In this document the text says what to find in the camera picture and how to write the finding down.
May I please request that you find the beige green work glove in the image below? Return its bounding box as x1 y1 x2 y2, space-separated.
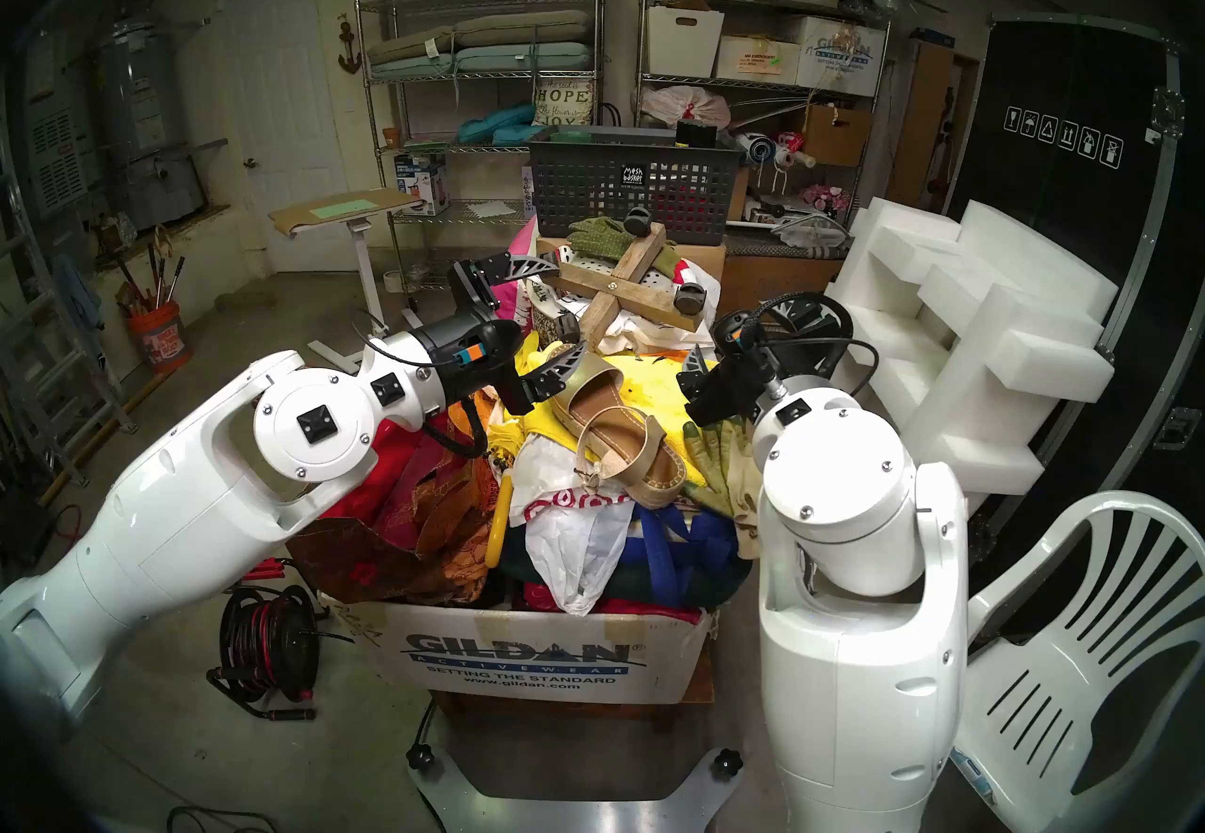
683 415 768 561

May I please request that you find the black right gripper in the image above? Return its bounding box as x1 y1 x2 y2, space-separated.
678 293 853 430

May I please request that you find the beige seat cushion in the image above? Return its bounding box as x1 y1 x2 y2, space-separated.
367 10 592 65

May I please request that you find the red black cable reel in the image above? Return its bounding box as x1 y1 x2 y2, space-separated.
207 558 328 724

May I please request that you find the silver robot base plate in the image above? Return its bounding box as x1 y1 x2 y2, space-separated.
410 713 745 833

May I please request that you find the white door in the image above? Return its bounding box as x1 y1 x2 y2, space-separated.
215 0 354 272

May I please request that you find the white cloth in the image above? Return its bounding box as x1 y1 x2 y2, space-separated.
602 299 721 363

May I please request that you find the dark plastic laundry basket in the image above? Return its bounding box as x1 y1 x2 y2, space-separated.
527 125 745 246

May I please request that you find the brown cardboard box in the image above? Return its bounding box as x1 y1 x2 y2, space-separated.
803 104 875 168

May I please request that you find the Gildan printed cardboard box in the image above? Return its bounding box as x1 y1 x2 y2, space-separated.
795 16 888 97
318 591 718 707

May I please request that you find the white perforated tray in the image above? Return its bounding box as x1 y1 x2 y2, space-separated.
560 247 688 303

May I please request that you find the red fabric bag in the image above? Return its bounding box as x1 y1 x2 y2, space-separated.
320 407 476 550

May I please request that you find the blue strapped bag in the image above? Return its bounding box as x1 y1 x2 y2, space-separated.
602 501 756 608

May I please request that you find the black flight case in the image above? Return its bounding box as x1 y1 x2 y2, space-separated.
941 12 1205 653

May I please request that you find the blue white product box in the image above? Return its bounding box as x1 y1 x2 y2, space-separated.
394 151 451 216

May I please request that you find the orange bucket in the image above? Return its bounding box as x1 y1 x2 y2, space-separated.
127 299 194 372

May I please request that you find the white overbed table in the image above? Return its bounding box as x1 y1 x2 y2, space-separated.
268 186 436 371

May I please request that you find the grey aluminium ladder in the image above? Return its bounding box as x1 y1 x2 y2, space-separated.
0 134 135 484

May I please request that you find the yellow cloth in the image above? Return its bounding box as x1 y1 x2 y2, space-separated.
508 341 747 469

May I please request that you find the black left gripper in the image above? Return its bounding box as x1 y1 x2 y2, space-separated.
414 251 590 416

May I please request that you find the grey vented furnace cabinet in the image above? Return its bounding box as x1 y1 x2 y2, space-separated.
24 40 95 220

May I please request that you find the pink pillow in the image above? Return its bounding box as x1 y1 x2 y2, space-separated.
488 224 547 347

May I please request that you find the red cloth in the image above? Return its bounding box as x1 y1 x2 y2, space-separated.
522 582 709 627

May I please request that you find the grey water heater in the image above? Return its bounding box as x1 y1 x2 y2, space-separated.
89 16 208 231

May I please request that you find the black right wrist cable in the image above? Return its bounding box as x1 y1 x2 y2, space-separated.
748 292 881 391

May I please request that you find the teal seat cushion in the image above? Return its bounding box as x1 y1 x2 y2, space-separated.
370 43 594 81

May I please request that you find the yellow plastic ring handle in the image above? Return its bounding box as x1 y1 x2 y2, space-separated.
485 473 515 570

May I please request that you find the white plastic chair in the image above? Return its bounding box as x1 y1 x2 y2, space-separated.
949 490 1205 827

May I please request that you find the tan espadrille wedge sandal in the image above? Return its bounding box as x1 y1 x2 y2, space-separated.
551 357 695 509

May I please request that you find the white box orange label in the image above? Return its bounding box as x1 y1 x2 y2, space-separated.
715 35 801 85

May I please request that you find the teal folded cushion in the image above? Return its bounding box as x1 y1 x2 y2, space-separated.
457 104 549 147

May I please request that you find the green knit glove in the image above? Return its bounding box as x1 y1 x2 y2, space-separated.
568 216 681 278

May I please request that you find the wooden cross caster dolly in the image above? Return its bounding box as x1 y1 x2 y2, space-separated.
535 205 714 349

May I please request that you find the HOPE printed pillow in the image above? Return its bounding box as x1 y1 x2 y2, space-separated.
532 80 596 128

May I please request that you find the brown wooden door panel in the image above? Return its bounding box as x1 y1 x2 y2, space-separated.
890 40 982 210

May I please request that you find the brown wooden cabinet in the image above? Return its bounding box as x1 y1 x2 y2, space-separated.
715 233 848 338

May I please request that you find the white foam packing block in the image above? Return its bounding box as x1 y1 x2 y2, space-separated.
824 195 1121 521

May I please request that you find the white storage box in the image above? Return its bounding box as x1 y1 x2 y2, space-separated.
647 5 726 79

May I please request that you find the white plastic bag red print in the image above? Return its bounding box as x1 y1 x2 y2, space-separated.
513 440 643 617

